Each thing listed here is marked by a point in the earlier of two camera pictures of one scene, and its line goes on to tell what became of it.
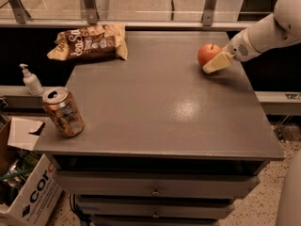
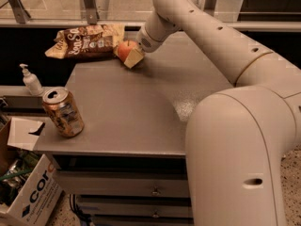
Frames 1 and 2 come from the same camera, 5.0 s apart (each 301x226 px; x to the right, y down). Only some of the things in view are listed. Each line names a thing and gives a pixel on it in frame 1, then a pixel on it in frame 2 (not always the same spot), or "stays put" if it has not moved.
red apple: (206, 52) → (125, 49)
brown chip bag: (89, 43) stays put
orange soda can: (63, 112) stays put
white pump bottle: (31, 81) stays put
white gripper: (240, 49) → (145, 43)
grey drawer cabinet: (163, 142) stays put
